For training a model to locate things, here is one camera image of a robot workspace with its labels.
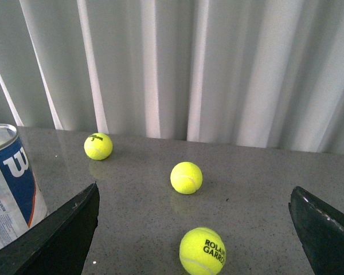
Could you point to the right plain tennis ball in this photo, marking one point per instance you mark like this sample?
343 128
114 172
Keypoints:
186 178

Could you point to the clear Wilson tennis can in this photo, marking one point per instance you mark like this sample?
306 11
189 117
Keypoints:
22 205

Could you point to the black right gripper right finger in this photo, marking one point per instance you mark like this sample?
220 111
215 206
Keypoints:
320 228

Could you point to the white pleated curtain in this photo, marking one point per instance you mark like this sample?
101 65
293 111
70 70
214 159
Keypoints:
249 73

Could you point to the far Wilson tennis ball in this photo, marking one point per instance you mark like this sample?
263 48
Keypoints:
98 146

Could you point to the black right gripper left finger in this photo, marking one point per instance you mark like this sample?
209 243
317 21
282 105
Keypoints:
60 243

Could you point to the Roland Garros tennis ball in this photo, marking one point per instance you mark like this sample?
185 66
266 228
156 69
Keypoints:
202 251

